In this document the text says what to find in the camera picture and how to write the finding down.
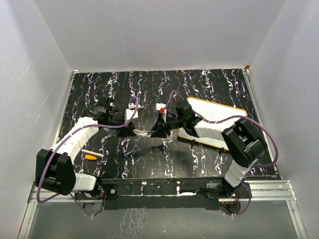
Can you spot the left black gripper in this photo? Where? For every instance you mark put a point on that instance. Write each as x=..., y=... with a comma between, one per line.
x=128, y=130

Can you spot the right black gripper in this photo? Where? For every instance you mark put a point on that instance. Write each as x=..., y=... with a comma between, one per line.
x=162, y=129

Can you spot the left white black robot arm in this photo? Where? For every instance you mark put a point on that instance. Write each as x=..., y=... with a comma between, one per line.
x=54, y=166

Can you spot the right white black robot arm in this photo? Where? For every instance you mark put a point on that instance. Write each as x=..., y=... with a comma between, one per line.
x=245, y=143

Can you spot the white marker pen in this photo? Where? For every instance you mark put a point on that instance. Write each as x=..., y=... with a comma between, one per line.
x=92, y=153

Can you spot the yellow marker cap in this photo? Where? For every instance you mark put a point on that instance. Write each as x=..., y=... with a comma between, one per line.
x=90, y=157

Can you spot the orange framed whiteboard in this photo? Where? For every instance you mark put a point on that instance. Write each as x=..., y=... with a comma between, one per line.
x=210, y=134

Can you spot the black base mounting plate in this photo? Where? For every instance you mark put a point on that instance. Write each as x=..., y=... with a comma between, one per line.
x=169, y=193

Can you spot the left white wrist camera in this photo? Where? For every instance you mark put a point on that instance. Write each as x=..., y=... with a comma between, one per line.
x=129, y=113

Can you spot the aluminium frame rail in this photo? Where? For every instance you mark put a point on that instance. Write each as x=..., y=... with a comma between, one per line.
x=261, y=190

